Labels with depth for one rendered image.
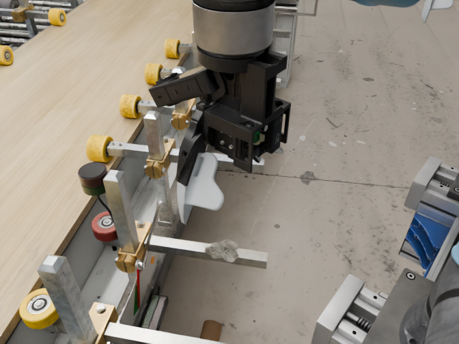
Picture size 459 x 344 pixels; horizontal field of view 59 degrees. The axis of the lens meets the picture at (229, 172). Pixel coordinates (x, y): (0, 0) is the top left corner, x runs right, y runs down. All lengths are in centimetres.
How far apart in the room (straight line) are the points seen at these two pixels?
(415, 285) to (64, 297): 63
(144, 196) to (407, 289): 103
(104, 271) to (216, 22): 109
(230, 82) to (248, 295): 166
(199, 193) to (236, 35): 18
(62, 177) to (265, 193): 146
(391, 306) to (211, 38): 58
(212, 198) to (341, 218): 199
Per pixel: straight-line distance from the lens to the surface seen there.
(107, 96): 165
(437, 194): 115
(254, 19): 37
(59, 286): 77
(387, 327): 78
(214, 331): 183
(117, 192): 92
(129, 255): 106
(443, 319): 57
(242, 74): 39
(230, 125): 41
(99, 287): 134
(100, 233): 108
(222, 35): 37
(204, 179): 45
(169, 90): 47
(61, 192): 124
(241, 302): 199
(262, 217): 233
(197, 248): 106
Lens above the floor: 168
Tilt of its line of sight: 40 degrees down
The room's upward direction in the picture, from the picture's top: straight up
